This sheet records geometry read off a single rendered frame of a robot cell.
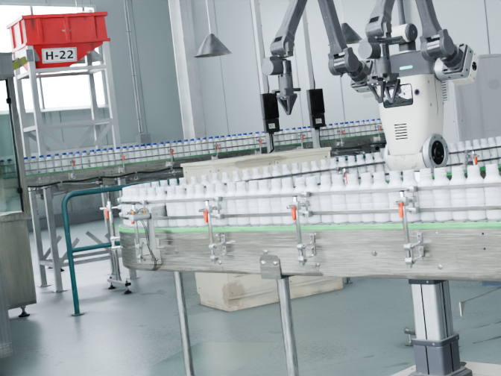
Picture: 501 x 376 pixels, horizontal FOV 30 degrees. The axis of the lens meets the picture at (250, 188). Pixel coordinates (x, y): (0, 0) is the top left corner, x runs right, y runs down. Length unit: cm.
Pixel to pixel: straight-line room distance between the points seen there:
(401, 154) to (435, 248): 86
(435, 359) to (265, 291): 376
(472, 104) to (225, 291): 332
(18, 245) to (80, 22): 269
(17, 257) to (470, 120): 442
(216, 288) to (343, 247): 435
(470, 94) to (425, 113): 559
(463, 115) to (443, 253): 631
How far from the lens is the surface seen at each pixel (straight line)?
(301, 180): 334
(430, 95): 374
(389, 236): 307
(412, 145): 373
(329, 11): 384
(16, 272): 833
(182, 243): 378
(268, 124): 948
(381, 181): 311
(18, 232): 834
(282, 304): 348
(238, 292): 738
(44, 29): 979
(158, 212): 386
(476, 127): 933
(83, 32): 990
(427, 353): 388
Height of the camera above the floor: 132
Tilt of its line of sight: 3 degrees down
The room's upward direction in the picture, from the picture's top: 6 degrees counter-clockwise
